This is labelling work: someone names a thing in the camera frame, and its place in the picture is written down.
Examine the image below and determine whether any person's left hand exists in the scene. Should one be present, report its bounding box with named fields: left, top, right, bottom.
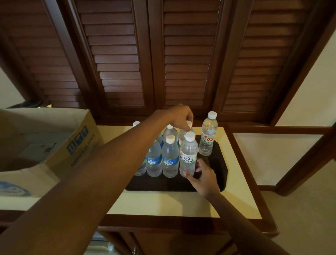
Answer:
left=155, top=104, right=194, bottom=133

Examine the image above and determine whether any brown louvered wooden shutter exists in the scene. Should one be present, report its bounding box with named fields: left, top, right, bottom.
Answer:
left=162, top=0, right=221, bottom=108
left=75, top=0, right=147, bottom=107
left=0, top=0, right=84, bottom=109
left=222, top=0, right=313, bottom=112

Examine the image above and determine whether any brown wooden wall rail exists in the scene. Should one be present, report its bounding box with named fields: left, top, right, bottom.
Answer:
left=227, top=125, right=334, bottom=136

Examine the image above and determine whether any orange label water bottle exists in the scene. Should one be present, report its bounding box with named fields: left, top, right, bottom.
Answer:
left=198, top=111, right=218, bottom=157

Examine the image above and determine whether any person's right hand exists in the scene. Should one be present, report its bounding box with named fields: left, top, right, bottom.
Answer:
left=183, top=158, right=221, bottom=200

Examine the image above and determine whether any person's right forearm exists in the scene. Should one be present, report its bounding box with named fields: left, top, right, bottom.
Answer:
left=209, top=193, right=289, bottom=255

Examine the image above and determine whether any black steel electric kettle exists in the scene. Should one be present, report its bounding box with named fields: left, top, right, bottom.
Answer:
left=6, top=99, right=52, bottom=109

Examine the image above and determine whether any wooden cabinet with cream top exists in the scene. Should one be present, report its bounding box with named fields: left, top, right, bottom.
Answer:
left=0, top=125, right=280, bottom=255

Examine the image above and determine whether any black plastic tray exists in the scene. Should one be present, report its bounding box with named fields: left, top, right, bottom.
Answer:
left=125, top=135, right=228, bottom=192

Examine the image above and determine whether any person's left forearm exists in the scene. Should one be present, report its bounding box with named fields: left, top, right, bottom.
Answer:
left=0, top=110, right=168, bottom=255

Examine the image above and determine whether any brown cardboard box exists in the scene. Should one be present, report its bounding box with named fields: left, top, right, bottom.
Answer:
left=0, top=108, right=105, bottom=198

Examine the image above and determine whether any brown wooden door frame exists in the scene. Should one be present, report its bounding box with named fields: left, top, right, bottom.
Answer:
left=274, top=122, right=336, bottom=197

